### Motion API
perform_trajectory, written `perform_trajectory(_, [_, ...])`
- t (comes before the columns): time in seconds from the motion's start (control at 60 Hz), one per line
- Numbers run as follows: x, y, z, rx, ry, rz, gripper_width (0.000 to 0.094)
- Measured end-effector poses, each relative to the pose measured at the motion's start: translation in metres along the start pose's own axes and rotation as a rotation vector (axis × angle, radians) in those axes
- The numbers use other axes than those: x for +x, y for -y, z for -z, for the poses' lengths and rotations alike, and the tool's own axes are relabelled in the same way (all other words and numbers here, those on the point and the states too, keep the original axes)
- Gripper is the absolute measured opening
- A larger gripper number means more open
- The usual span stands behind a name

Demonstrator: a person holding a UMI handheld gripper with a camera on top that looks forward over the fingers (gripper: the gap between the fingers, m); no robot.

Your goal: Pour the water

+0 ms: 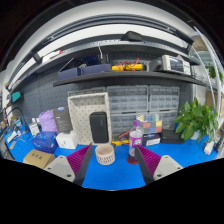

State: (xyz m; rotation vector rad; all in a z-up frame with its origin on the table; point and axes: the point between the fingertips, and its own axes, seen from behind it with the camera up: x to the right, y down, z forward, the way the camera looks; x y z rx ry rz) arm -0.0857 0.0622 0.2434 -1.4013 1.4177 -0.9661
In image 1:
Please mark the green potted plant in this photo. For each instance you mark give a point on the green potted plant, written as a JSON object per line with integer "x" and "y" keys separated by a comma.
{"x": 196, "y": 120}

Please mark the yellow multimeter with red leads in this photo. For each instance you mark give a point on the yellow multimeter with red leads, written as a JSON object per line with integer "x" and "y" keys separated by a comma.
{"x": 118, "y": 142}

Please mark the black lamp head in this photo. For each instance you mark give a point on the black lamp head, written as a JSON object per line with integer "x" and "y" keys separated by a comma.
{"x": 131, "y": 36}

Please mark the beige patterned cup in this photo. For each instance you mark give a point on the beige patterned cup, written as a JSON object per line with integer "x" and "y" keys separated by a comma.
{"x": 105, "y": 156}

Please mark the black rectangular case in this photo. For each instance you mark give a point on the black rectangular case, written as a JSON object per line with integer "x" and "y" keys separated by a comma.
{"x": 99, "y": 127}

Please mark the dark blue long box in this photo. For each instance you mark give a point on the dark blue long box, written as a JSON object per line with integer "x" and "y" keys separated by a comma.
{"x": 96, "y": 69}

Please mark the brown cardboard box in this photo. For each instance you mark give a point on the brown cardboard box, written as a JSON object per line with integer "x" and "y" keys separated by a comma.
{"x": 38, "y": 158}

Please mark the yellow meter with red leads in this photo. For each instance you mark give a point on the yellow meter with red leads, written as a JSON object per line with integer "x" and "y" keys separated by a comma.
{"x": 128, "y": 67}

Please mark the grey small-parts drawer cabinet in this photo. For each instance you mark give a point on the grey small-parts drawer cabinet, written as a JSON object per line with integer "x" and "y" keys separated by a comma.
{"x": 128, "y": 100}
{"x": 164, "y": 98}

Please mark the black wall shelf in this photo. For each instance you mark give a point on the black wall shelf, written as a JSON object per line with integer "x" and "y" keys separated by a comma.
{"x": 133, "y": 76}

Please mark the clear bottle with purple cap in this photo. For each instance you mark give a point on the clear bottle with purple cap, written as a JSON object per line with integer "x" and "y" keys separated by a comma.
{"x": 135, "y": 138}

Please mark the teal small device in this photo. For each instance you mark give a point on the teal small device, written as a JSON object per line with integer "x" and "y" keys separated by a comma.
{"x": 15, "y": 97}

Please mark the clear organizer with coloured parts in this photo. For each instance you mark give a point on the clear organizer with coloured parts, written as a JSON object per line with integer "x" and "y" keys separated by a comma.
{"x": 151, "y": 125}

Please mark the black flat box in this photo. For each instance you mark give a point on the black flat box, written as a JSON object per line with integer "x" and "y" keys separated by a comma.
{"x": 172, "y": 136}

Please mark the dark blue open box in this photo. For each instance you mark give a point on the dark blue open box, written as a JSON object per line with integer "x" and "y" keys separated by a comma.
{"x": 69, "y": 73}

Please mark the green hanging plant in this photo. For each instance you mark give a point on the green hanging plant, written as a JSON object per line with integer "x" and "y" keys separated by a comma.
{"x": 213, "y": 71}

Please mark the white perforated tray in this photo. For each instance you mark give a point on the white perforated tray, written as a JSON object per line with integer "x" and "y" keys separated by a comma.
{"x": 80, "y": 116}

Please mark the white oscilloscope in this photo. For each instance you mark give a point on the white oscilloscope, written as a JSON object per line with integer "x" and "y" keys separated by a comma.
{"x": 176, "y": 65}

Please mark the purple bag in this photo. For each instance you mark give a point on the purple bag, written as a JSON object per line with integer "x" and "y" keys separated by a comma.
{"x": 47, "y": 121}

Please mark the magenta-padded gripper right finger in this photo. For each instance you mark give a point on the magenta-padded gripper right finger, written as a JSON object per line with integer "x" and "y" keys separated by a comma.
{"x": 165, "y": 165}

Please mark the small white carton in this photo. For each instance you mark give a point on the small white carton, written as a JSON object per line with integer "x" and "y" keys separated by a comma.
{"x": 34, "y": 129}

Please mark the dark grey flat box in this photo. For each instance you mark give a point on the dark grey flat box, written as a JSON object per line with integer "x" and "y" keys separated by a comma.
{"x": 62, "y": 120}

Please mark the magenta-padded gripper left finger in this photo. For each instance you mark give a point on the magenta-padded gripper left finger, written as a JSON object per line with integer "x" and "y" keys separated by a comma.
{"x": 60, "y": 165}

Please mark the black box with white label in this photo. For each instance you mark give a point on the black box with white label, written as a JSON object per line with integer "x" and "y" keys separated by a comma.
{"x": 151, "y": 140}

